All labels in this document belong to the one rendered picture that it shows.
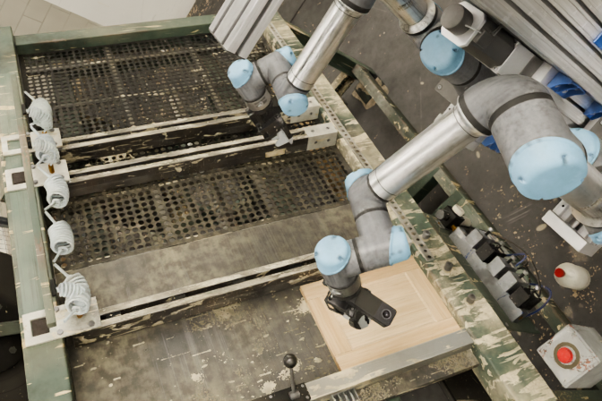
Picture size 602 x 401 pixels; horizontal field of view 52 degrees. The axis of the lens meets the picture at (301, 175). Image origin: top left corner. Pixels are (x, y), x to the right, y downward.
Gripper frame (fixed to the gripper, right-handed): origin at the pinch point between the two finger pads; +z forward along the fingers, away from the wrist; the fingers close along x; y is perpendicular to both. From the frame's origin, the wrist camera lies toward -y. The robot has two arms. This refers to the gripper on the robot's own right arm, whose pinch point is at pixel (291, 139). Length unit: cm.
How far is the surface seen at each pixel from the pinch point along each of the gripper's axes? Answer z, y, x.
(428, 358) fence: 34, 5, 71
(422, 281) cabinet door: 41, -8, 46
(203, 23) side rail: 19, -2, -116
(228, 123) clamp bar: 15.9, 14.3, -42.9
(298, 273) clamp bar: 17.6, 22.5, 32.0
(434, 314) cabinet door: 41, -4, 58
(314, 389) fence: 17, 35, 66
